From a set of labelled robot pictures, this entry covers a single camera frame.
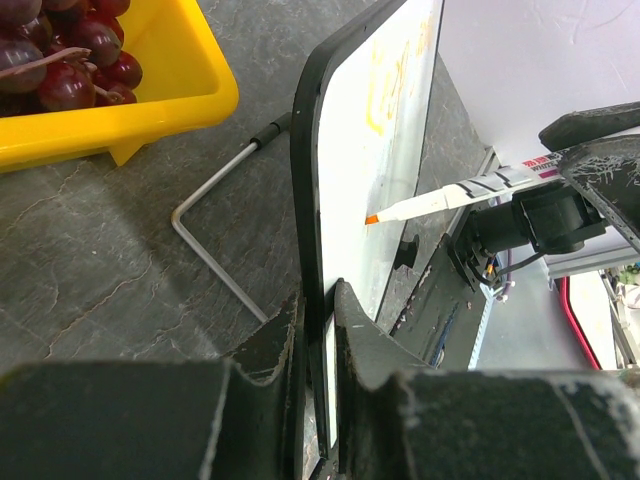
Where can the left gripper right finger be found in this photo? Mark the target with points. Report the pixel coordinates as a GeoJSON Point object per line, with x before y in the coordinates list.
{"type": "Point", "coordinates": [400, 419]}

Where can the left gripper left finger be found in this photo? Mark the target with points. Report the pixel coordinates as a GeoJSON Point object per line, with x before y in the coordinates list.
{"type": "Point", "coordinates": [236, 417]}

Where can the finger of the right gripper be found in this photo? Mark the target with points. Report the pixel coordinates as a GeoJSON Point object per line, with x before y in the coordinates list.
{"type": "Point", "coordinates": [579, 127]}
{"type": "Point", "coordinates": [606, 173]}

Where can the white whiteboard marker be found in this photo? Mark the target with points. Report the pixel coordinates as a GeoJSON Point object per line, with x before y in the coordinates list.
{"type": "Point", "coordinates": [504, 180]}

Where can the small whiteboard black frame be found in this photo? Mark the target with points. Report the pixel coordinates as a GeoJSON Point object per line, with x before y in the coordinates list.
{"type": "Point", "coordinates": [356, 143]}

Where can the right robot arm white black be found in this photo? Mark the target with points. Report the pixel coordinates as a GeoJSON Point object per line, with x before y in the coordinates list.
{"type": "Point", "coordinates": [550, 219]}

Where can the right whiteboard stand foot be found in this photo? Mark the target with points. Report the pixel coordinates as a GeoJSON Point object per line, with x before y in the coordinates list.
{"type": "Point", "coordinates": [407, 253]}

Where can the yellow plastic tray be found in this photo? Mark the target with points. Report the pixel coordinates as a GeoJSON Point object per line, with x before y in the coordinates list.
{"type": "Point", "coordinates": [187, 84]}

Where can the dark red grapes bunch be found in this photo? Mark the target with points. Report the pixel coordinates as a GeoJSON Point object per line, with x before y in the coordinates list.
{"type": "Point", "coordinates": [65, 55]}

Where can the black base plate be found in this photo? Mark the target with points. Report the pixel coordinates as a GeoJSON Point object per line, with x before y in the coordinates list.
{"type": "Point", "coordinates": [439, 323]}

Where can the metal wire whiteboard stand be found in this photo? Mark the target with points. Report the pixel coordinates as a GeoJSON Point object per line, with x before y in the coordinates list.
{"type": "Point", "coordinates": [240, 224]}

